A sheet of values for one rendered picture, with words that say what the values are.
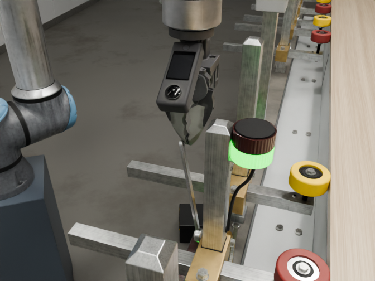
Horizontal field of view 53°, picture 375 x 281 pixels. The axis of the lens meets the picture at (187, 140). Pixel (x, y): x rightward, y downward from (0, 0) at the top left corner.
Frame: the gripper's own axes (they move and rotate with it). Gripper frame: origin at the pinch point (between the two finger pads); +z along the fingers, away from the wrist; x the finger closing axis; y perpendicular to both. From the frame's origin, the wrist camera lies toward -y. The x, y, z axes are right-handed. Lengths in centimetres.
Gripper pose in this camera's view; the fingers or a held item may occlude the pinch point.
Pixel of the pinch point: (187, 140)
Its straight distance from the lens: 67.0
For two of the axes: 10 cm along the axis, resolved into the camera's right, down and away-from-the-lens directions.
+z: 0.0, 8.4, 5.5
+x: -9.5, -1.7, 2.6
